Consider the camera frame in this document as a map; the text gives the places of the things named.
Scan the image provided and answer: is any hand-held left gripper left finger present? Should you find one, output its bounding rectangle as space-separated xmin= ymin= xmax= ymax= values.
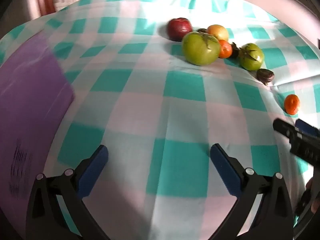
xmin=26 ymin=144 xmax=112 ymax=240

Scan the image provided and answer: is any small green tomato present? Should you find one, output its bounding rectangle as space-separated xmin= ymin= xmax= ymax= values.
xmin=239 ymin=43 xmax=265 ymax=71

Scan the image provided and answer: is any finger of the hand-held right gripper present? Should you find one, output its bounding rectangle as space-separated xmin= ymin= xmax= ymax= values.
xmin=273 ymin=118 xmax=320 ymax=167
xmin=294 ymin=119 xmax=320 ymax=138

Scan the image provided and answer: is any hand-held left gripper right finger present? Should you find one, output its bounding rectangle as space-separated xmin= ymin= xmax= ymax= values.
xmin=210 ymin=144 xmax=294 ymax=240

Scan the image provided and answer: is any teal checkered tablecloth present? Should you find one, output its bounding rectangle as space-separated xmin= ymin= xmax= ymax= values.
xmin=0 ymin=0 xmax=320 ymax=240

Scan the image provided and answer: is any yellow orange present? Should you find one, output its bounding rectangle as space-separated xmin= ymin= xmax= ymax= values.
xmin=206 ymin=24 xmax=229 ymax=42

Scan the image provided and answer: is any dark red apple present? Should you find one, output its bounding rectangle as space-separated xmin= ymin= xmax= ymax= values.
xmin=167 ymin=17 xmax=193 ymax=42

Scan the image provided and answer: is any small tangerine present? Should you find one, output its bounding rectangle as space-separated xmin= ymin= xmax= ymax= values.
xmin=284 ymin=94 xmax=301 ymax=116
xmin=218 ymin=39 xmax=233 ymax=59

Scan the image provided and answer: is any purple cutting board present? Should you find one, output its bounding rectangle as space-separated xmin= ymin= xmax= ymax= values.
xmin=0 ymin=34 xmax=75 ymax=230

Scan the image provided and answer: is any large green tomato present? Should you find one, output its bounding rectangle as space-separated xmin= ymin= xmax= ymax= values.
xmin=182 ymin=31 xmax=221 ymax=66

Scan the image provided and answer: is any person's right hand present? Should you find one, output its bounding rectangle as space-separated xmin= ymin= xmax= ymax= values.
xmin=305 ymin=177 xmax=320 ymax=214

